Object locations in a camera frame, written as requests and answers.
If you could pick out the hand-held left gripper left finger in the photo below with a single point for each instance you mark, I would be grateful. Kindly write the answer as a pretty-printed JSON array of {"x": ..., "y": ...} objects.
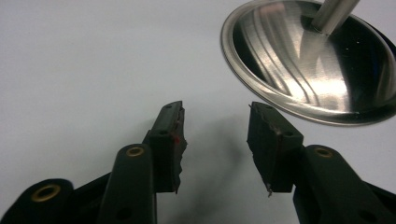
[{"x": 165, "y": 146}]

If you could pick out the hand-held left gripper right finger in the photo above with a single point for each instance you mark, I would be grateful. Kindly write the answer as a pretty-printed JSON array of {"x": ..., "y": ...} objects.
[{"x": 271, "y": 149}]

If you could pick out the steel utensil rack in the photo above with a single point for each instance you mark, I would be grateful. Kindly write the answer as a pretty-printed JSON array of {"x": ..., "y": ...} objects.
[{"x": 280, "y": 62}]

